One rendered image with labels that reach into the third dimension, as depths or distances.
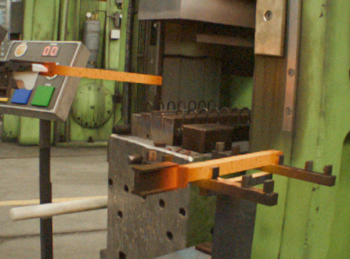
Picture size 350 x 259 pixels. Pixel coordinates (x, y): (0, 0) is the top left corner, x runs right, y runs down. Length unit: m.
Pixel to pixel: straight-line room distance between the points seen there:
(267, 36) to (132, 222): 0.67
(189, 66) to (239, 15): 0.32
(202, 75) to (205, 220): 0.64
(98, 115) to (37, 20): 1.38
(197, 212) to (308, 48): 0.51
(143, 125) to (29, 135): 4.75
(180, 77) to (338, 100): 0.67
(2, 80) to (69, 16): 5.04
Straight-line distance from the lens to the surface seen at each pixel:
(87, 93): 6.20
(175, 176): 0.86
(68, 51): 1.83
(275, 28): 1.34
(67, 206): 1.80
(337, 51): 1.29
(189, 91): 1.81
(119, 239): 1.62
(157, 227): 1.44
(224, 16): 1.55
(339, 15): 1.30
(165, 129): 1.46
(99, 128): 6.33
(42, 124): 1.93
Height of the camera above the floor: 1.17
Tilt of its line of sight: 8 degrees down
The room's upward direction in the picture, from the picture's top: 3 degrees clockwise
